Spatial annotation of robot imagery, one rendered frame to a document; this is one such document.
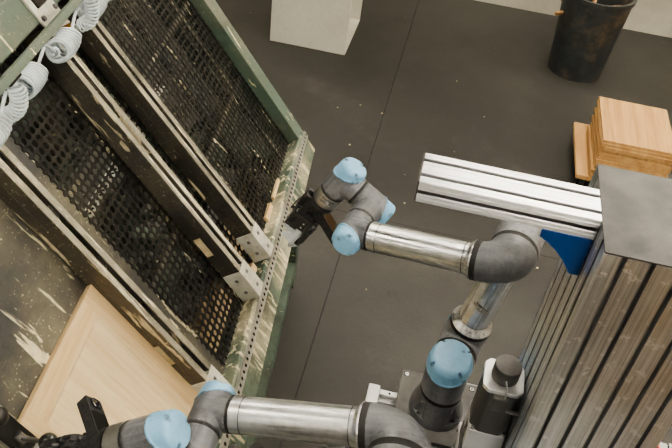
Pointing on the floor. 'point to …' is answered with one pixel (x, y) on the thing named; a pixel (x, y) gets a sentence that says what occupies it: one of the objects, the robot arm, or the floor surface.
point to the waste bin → (588, 26)
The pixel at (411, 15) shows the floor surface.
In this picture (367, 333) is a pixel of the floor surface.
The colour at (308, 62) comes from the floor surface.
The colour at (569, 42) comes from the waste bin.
